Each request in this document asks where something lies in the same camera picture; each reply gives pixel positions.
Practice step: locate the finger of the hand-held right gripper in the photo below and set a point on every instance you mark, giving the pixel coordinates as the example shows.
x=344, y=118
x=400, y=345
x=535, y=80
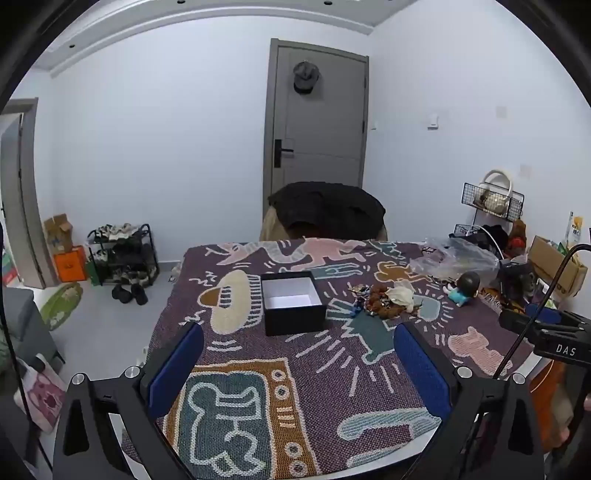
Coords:
x=540, y=314

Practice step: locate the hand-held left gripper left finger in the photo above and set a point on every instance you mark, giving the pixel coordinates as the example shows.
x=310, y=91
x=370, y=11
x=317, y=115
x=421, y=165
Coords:
x=178, y=369

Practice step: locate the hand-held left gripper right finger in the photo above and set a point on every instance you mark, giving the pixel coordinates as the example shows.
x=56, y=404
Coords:
x=422, y=369

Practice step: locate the cream fabric hair accessory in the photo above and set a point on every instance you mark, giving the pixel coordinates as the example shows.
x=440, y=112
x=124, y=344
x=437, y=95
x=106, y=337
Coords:
x=402, y=291

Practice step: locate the black jewelry box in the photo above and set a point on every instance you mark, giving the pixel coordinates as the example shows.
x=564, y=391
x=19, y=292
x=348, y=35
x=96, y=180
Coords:
x=295, y=321

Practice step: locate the dark device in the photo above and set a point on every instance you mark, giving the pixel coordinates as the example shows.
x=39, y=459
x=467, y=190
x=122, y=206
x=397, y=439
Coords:
x=513, y=276

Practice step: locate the long cardboard box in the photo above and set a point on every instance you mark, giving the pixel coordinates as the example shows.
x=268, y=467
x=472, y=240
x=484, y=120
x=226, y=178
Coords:
x=549, y=258

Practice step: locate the black-haired toy figurine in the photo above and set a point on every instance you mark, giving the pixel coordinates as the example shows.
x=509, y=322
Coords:
x=467, y=285

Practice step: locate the brown plush toy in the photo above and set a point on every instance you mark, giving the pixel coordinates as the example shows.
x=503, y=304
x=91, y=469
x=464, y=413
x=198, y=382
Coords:
x=518, y=235

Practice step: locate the black slipper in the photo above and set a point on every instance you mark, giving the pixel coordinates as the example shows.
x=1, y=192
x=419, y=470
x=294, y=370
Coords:
x=139, y=294
x=119, y=293

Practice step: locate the white hoop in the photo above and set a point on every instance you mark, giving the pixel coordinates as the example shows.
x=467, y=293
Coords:
x=497, y=240

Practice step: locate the black bag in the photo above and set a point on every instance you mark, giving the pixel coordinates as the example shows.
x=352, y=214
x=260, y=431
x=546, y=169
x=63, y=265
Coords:
x=489, y=233

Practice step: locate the printed blanket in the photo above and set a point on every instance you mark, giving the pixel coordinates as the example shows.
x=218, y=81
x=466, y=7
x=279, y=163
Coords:
x=323, y=364

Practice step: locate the clear plastic bag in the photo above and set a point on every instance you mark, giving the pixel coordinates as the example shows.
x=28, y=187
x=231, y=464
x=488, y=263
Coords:
x=457, y=258

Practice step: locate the beige plush toy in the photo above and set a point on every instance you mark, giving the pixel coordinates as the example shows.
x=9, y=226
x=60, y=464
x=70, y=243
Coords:
x=493, y=201

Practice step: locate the black shoe rack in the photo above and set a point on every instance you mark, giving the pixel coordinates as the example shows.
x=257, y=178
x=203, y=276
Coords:
x=124, y=258

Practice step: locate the green rug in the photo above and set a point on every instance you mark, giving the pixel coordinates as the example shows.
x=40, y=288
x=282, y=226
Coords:
x=60, y=304

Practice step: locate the pink tote bag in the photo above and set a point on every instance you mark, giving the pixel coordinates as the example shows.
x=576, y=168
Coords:
x=41, y=394

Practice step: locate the orange box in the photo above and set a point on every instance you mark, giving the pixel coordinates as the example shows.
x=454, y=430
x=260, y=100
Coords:
x=69, y=265

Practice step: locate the row of shoes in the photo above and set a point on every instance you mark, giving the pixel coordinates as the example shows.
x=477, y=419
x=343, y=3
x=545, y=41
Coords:
x=117, y=230

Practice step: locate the grey sofa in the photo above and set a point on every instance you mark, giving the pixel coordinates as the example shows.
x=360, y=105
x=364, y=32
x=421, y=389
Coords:
x=18, y=318

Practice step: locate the small cardboard box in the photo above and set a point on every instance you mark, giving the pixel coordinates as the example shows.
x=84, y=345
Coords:
x=59, y=230

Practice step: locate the black jacket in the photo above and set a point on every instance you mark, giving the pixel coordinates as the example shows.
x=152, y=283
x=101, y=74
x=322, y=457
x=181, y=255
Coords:
x=323, y=203

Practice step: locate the grey open door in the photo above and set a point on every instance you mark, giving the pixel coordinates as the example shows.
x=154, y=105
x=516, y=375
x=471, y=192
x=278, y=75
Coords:
x=23, y=198

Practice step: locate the black door lock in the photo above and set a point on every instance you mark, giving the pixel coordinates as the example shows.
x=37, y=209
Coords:
x=278, y=152

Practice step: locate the grey room door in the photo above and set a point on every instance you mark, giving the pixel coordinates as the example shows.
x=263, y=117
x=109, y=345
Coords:
x=318, y=134

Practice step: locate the grey cap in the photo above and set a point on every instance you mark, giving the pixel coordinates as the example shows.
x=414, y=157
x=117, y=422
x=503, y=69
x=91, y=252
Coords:
x=305, y=76

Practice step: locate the white wall switch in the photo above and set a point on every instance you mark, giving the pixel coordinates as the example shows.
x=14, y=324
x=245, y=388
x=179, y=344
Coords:
x=501, y=111

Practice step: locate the white wall intercom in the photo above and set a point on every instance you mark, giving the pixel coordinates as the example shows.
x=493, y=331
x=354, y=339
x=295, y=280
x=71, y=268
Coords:
x=432, y=120

